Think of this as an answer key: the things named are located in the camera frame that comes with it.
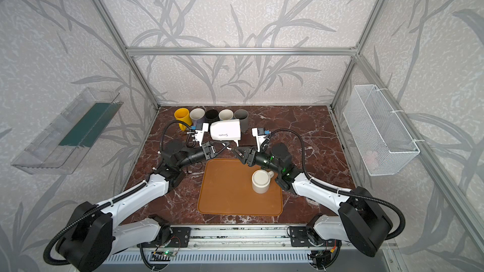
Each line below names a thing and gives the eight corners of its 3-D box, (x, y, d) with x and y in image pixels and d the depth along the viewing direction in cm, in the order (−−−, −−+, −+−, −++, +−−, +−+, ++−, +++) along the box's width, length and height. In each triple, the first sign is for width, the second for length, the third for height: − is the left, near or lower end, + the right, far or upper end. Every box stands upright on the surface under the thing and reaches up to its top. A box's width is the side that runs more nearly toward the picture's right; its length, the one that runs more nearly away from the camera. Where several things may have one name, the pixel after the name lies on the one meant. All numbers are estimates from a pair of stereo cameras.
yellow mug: (181, 131, 110) (175, 121, 103) (178, 120, 116) (173, 109, 108) (194, 127, 112) (189, 116, 105) (190, 116, 118) (186, 105, 110)
